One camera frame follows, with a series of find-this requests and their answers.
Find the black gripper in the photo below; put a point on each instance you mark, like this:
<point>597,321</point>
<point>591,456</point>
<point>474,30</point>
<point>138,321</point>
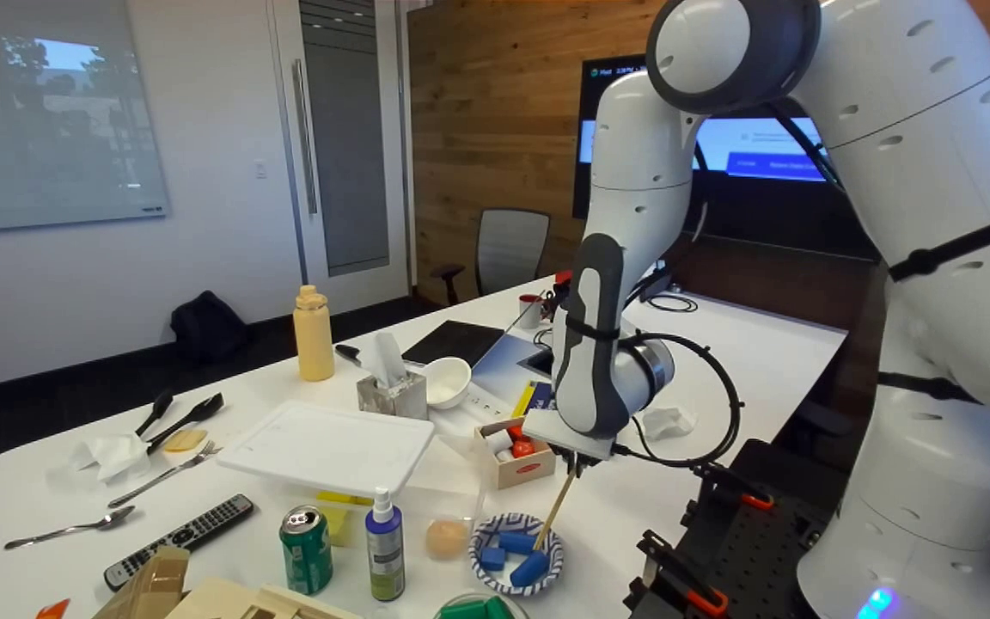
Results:
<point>570,460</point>

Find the wooden chopstick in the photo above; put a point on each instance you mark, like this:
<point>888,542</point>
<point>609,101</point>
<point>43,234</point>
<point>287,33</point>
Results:
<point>555,506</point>

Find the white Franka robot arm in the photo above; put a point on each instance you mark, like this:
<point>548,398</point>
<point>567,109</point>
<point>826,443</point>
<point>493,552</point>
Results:
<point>929,138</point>

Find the blue patterned bowl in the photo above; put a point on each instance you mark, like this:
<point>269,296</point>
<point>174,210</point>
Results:
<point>515,579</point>

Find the small white bowl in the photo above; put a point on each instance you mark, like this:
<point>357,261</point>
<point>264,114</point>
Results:
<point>515,601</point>

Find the white ceramic bowl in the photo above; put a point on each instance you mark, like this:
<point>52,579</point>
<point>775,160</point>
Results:
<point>446,381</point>

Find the wooden toy box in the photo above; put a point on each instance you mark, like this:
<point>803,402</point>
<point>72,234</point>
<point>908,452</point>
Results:
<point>515,474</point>

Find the orange red toy piece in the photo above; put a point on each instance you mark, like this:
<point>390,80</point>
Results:
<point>519,446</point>

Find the blue toy block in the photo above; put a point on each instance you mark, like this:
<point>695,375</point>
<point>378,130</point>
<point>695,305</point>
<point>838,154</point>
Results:
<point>515,539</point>
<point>493,558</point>
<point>531,569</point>

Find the crumpled white tissue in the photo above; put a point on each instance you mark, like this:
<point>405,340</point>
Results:
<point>662,426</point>

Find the white power strip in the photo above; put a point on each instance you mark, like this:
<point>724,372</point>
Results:
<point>480,402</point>

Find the beige egg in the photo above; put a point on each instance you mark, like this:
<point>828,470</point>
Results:
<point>445,539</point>

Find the black orange clamp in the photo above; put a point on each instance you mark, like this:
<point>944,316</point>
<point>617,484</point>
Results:
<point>685,573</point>
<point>735,484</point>

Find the green toy block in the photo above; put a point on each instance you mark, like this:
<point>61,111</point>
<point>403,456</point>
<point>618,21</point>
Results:
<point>480,606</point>

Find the flat black tablet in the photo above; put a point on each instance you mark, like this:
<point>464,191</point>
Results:
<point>450,342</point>

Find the grey tissue box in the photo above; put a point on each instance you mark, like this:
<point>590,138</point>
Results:
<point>394,398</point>

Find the spray bottle with blue label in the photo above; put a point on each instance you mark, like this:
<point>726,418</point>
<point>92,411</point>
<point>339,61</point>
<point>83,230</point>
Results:
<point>386,555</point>

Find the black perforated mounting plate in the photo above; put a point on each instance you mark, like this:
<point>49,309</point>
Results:
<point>770,539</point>

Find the white tissue sheet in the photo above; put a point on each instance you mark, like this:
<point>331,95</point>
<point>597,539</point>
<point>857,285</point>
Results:
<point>386,354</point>

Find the grey office chair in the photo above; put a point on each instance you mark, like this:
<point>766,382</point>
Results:
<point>514,242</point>

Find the yellow plastic container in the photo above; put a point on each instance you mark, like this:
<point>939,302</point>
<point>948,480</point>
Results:
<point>340,516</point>

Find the white rectangular tray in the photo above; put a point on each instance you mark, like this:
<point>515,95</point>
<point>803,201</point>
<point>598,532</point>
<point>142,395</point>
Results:
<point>326,449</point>

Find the black marker pen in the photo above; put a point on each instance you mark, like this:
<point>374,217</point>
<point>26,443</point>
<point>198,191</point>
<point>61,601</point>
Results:
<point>349,354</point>

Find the green soda can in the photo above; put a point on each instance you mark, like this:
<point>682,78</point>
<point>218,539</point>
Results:
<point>307,555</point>

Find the tan water bottle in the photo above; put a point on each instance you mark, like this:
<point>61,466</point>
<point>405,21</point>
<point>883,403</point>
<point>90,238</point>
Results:
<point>312,340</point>

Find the light wooden block toy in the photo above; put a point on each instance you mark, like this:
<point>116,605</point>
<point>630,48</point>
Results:
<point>256,605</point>

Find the black spatula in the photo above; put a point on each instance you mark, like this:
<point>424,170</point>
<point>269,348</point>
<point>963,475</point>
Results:
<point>201,409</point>

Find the wooden scrub brush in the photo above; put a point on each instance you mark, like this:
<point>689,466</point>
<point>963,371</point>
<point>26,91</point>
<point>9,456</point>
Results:
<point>187,443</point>

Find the black backpack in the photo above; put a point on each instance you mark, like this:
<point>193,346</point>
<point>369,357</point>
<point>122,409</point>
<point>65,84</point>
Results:
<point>206,328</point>

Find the white door with glass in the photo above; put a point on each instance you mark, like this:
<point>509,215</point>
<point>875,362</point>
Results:
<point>344,151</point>

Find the black remote control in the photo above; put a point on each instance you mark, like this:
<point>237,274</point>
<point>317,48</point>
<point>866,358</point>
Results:
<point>178,539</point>

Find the silver spoon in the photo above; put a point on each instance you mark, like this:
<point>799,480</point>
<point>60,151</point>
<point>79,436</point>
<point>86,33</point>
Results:
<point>163,474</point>

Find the black kitchen utensil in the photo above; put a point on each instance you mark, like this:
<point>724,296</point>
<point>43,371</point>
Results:
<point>158,409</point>

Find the brown cardboard box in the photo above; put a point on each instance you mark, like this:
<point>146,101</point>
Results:
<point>151,586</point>

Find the silver fork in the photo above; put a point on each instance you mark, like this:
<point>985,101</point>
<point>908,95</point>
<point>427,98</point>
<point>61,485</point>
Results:
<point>113,522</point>

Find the crumpled white plastic wrap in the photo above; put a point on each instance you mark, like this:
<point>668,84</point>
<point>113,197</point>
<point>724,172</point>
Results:
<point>104,456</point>

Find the small orange object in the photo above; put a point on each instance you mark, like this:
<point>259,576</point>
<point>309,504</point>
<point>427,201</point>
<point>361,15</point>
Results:
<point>57,609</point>

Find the large black wall display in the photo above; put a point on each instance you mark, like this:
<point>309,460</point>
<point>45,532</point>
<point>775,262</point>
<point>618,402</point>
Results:
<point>756,208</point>

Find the wall whiteboard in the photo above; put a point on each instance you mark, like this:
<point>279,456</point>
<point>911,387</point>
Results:
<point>49,114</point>

